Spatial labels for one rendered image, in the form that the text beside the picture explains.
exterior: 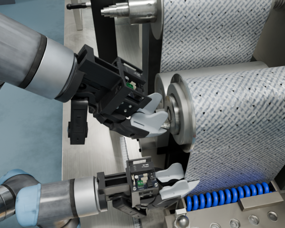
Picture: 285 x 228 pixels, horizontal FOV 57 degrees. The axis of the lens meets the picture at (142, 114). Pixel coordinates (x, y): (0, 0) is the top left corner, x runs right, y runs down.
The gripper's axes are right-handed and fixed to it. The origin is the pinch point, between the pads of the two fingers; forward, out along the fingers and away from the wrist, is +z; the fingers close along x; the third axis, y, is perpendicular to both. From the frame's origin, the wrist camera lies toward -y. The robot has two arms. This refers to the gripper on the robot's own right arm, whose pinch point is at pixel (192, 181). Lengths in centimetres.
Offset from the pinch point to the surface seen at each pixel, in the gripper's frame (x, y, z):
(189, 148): -0.8, 14.5, -2.9
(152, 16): 27.9, 24.3, -3.6
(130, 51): 79, -19, -2
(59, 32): 262, -109, -59
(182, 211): -4.7, -3.5, -3.1
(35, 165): 85, -109, -71
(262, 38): 32.8, 11.9, 29.6
